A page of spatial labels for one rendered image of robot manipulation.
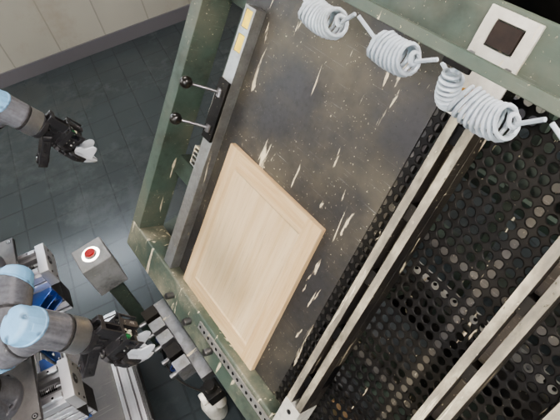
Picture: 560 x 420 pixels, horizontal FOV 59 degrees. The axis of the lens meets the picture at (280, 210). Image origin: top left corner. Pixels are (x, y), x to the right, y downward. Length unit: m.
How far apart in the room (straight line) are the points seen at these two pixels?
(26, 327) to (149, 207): 1.04
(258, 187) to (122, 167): 2.28
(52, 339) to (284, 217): 0.67
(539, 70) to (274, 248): 0.83
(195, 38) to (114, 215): 1.90
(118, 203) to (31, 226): 0.58
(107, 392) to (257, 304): 1.19
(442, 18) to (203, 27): 0.88
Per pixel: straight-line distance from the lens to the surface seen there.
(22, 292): 1.16
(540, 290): 1.01
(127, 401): 2.46
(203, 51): 1.71
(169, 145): 1.82
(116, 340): 1.13
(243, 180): 1.49
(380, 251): 1.11
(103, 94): 4.34
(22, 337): 1.01
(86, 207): 3.50
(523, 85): 0.75
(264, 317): 1.50
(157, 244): 1.95
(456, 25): 0.99
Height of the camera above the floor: 2.40
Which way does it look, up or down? 52 degrees down
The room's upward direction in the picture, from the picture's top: 12 degrees counter-clockwise
